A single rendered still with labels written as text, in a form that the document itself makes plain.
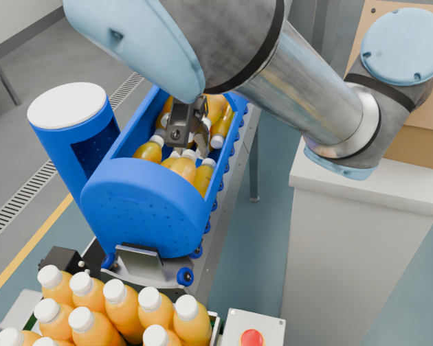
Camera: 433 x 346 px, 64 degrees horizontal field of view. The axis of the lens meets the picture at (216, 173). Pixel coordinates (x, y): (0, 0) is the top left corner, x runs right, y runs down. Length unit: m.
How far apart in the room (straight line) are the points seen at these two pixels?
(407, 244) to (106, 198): 0.68
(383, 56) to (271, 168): 1.89
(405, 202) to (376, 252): 0.21
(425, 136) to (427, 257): 1.43
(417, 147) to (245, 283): 1.29
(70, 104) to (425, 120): 1.10
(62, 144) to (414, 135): 1.06
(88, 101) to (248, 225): 1.19
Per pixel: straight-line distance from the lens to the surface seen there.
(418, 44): 0.59
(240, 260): 1.98
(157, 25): 0.23
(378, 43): 0.59
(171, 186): 0.70
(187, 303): 0.67
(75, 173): 1.41
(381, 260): 1.00
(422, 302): 2.04
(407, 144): 0.83
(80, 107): 1.33
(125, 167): 0.72
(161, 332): 0.66
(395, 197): 0.79
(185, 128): 0.75
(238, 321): 0.66
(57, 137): 1.31
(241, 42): 0.27
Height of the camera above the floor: 1.71
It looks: 46 degrees down
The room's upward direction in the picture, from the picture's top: 7 degrees counter-clockwise
